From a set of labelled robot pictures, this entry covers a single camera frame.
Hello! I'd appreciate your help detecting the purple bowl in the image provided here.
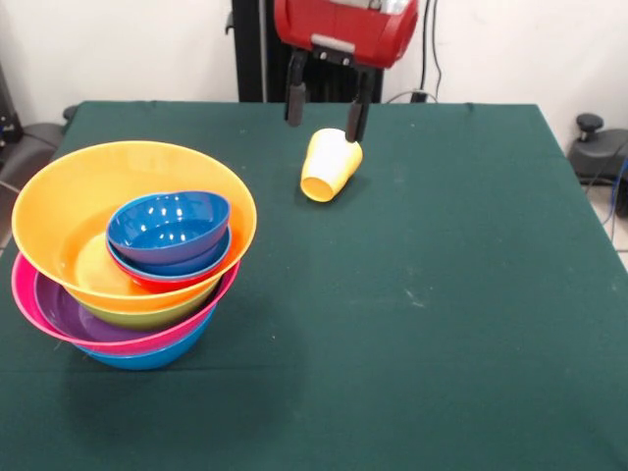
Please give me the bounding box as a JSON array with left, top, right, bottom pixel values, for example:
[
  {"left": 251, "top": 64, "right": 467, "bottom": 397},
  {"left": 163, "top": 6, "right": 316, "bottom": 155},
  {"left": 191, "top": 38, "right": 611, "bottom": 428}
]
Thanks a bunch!
[{"left": 33, "top": 277, "right": 148, "bottom": 343}]

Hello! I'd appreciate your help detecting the black chair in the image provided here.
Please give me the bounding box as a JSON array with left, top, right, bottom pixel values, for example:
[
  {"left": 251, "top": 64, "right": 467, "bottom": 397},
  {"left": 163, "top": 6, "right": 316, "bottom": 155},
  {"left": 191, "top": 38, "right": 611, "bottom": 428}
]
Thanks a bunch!
[{"left": 0, "top": 61, "right": 68, "bottom": 200}]

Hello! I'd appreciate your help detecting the yellow cup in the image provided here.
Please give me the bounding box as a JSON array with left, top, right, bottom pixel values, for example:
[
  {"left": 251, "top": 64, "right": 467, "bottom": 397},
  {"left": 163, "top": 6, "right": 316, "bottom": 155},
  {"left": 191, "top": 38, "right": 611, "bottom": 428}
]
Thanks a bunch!
[{"left": 299, "top": 128, "right": 365, "bottom": 204}]

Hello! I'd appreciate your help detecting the small light blue bowl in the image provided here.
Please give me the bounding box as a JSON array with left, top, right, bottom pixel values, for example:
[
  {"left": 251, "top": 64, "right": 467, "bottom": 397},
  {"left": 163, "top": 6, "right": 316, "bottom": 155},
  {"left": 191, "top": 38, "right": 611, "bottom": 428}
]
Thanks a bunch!
[{"left": 105, "top": 226, "right": 233, "bottom": 281}]

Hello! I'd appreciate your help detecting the small dark blue bowl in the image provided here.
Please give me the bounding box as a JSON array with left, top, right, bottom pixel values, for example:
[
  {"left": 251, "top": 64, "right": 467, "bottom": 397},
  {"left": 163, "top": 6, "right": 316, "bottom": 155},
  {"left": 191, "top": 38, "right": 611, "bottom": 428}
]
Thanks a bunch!
[{"left": 106, "top": 190, "right": 233, "bottom": 266}]

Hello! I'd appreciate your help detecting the small red bowl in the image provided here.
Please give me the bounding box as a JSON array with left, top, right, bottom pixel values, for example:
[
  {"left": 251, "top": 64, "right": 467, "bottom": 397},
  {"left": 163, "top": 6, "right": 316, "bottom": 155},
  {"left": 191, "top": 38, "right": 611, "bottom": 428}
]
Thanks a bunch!
[{"left": 110, "top": 249, "right": 235, "bottom": 295}]

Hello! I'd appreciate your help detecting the large light blue bowl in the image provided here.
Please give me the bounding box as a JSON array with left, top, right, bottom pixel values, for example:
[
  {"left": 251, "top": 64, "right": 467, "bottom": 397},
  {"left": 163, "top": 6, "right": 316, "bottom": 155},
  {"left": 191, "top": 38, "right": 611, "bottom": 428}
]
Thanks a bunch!
[{"left": 73, "top": 303, "right": 218, "bottom": 372}]

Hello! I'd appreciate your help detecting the large orange bowl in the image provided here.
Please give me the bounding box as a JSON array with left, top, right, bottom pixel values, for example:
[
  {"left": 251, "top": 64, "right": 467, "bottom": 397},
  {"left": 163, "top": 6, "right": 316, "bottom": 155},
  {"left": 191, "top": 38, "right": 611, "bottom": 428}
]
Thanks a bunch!
[{"left": 11, "top": 140, "right": 258, "bottom": 314}]

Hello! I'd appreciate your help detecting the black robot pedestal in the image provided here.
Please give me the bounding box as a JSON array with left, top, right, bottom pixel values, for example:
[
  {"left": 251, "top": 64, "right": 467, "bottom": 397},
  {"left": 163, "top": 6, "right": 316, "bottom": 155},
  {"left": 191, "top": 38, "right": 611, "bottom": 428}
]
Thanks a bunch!
[{"left": 225, "top": 0, "right": 411, "bottom": 104}]

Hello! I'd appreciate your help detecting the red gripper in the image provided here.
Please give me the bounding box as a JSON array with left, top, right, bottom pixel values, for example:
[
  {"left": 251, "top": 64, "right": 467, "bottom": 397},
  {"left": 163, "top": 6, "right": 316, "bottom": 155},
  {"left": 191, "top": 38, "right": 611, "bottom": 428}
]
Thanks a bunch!
[{"left": 273, "top": 0, "right": 420, "bottom": 143}]

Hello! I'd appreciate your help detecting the black wall cable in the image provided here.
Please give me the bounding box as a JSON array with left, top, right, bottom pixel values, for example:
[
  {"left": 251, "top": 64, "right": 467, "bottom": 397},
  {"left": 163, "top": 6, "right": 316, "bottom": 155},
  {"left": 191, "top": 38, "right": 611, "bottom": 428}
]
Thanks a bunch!
[{"left": 382, "top": 0, "right": 445, "bottom": 104}]

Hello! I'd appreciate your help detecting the black knobbed device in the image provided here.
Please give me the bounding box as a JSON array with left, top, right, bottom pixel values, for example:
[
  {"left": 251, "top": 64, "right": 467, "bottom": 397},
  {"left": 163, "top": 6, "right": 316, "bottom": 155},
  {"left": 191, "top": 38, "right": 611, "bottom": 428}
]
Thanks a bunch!
[{"left": 567, "top": 113, "right": 628, "bottom": 220}]

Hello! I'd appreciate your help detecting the large pink bowl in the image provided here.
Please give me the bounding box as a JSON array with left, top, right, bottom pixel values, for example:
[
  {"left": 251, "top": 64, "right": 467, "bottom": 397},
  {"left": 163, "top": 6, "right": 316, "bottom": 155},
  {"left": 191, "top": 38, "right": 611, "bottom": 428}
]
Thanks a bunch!
[{"left": 11, "top": 254, "right": 242, "bottom": 357}]

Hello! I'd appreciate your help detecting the dark green tablecloth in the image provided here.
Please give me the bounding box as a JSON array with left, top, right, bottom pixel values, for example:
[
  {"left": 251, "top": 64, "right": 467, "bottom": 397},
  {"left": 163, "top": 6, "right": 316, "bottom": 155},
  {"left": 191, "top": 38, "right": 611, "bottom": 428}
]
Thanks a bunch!
[{"left": 0, "top": 100, "right": 628, "bottom": 471}]

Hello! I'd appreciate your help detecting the green bowl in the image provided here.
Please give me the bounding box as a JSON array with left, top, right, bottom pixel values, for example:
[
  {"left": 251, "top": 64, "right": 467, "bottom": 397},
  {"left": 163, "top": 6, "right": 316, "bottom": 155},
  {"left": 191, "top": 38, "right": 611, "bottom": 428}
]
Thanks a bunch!
[{"left": 78, "top": 288, "right": 220, "bottom": 332}]

